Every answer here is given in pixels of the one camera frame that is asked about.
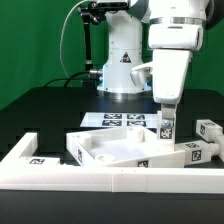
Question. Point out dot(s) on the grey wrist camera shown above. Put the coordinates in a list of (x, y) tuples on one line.
[(141, 74)]

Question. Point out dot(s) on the white U-shaped obstacle fence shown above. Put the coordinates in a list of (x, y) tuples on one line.
[(16, 176)]

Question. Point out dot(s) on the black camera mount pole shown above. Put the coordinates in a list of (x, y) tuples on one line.
[(90, 14)]

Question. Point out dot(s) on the white marker tag sheet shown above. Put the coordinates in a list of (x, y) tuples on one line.
[(97, 119)]

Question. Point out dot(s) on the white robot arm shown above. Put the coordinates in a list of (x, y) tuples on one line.
[(154, 38)]

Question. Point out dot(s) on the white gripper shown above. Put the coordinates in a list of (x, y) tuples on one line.
[(169, 72)]

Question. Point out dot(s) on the white square tabletop part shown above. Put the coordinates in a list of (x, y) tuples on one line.
[(134, 146)]

